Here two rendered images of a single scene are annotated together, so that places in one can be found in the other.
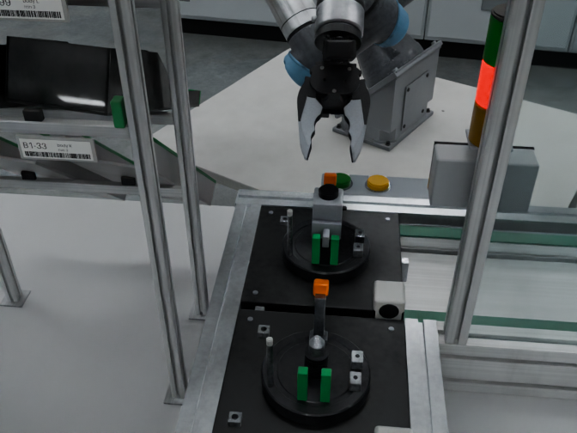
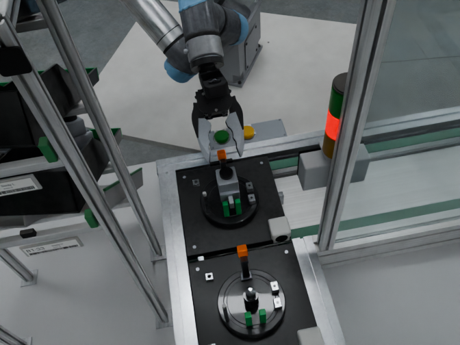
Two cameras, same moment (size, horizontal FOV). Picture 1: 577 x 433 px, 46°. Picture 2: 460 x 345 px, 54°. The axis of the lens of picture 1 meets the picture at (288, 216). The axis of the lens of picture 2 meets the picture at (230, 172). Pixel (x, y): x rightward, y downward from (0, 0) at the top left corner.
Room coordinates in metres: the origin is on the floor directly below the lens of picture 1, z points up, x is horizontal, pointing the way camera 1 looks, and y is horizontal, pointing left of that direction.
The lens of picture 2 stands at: (0.25, 0.04, 1.88)
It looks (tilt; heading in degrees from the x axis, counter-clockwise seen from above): 54 degrees down; 350
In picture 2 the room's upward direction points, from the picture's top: 7 degrees counter-clockwise
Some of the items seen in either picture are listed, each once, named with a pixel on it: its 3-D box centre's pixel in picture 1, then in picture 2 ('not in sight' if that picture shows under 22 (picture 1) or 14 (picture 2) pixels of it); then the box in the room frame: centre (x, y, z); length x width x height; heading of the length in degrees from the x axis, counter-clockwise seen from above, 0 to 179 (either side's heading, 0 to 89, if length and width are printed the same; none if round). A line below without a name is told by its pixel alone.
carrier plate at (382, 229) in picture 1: (325, 258); (230, 204); (0.83, -0.06, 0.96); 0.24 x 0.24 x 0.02; 84
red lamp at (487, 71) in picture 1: (501, 82); (342, 120); (0.69, -0.24, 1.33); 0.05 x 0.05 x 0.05
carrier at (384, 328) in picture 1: (316, 358); (250, 296); (0.58, -0.04, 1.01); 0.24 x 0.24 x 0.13; 84
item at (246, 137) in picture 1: (380, 137); (232, 75); (1.40, -0.22, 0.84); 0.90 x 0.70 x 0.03; 57
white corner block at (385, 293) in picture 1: (388, 300); (278, 230); (0.72, -0.15, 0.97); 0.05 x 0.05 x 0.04; 84
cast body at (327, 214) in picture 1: (327, 211); (228, 184); (0.82, -0.06, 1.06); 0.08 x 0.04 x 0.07; 175
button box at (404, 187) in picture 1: (376, 198); (247, 140); (1.04, -0.16, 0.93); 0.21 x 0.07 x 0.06; 84
